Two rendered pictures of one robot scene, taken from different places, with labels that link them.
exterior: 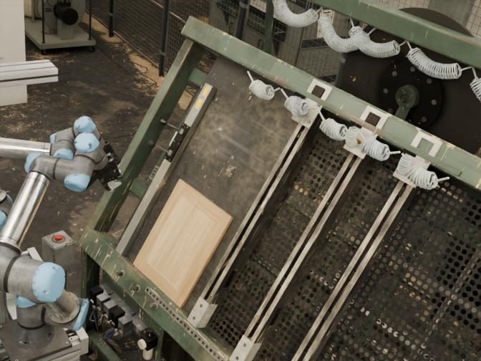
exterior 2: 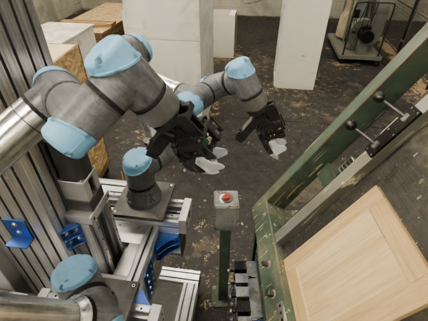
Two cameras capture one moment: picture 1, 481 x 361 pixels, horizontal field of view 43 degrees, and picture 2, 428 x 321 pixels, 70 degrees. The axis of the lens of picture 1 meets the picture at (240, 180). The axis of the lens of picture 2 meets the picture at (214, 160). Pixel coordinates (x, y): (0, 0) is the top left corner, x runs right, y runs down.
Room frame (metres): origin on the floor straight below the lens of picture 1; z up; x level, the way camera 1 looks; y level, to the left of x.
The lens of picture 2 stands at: (1.60, 0.09, 1.99)
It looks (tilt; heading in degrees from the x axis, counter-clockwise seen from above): 38 degrees down; 49
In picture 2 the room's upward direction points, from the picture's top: straight up
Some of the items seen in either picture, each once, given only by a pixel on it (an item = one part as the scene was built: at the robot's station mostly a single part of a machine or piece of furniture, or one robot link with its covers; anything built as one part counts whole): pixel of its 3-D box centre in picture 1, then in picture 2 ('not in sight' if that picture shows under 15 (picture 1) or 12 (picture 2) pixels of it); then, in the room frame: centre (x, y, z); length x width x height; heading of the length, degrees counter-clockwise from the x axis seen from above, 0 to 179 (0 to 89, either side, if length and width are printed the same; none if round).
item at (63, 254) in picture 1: (59, 253); (225, 211); (2.34, 0.84, 0.84); 0.12 x 0.12 x 0.18; 49
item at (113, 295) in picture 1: (118, 321); (244, 313); (2.10, 0.46, 0.69); 0.50 x 0.14 x 0.24; 49
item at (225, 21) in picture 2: not in sight; (220, 33); (5.54, 4.41, 0.36); 0.58 x 0.45 x 0.72; 130
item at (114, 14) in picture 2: not in sight; (106, 27); (4.38, 6.70, 0.23); 2.45 x 1.03 x 0.45; 40
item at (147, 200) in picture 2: not in sight; (142, 189); (2.00, 1.00, 1.09); 0.15 x 0.15 x 0.10
